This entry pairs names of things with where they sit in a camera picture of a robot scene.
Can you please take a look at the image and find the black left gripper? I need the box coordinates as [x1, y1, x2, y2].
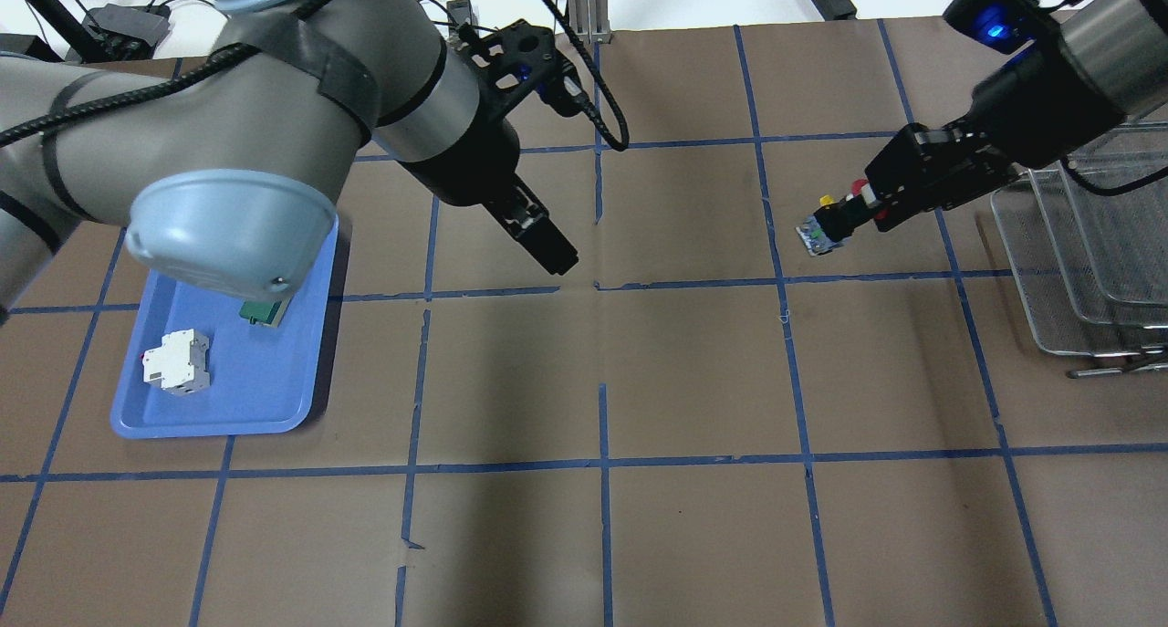
[484, 175, 579, 276]

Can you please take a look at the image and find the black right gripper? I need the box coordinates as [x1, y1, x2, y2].
[815, 121, 1018, 243]

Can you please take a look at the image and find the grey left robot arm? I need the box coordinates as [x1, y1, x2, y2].
[4, 0, 580, 315]

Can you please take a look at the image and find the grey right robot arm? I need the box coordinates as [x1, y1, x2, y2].
[797, 0, 1167, 256]

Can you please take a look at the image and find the green terminal block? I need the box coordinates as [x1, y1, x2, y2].
[238, 298, 291, 329]

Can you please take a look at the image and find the blue plastic tray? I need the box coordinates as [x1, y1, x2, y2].
[109, 221, 339, 439]

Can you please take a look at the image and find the white circuit breaker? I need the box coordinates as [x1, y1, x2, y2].
[141, 329, 213, 397]

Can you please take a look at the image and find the black power box left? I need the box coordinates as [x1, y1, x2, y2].
[82, 4, 172, 61]

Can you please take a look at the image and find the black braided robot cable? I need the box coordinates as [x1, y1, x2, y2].
[0, 0, 631, 153]

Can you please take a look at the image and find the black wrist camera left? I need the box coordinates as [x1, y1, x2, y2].
[454, 19, 588, 120]

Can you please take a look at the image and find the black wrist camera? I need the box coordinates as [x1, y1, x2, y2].
[454, 19, 588, 120]
[943, 0, 1062, 56]

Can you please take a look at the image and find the metal wire shelf rack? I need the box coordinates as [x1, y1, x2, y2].
[990, 120, 1167, 378]

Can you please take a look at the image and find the aluminium profile post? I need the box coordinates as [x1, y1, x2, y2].
[566, 0, 612, 44]

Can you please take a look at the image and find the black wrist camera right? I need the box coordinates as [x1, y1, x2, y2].
[943, 0, 1062, 56]

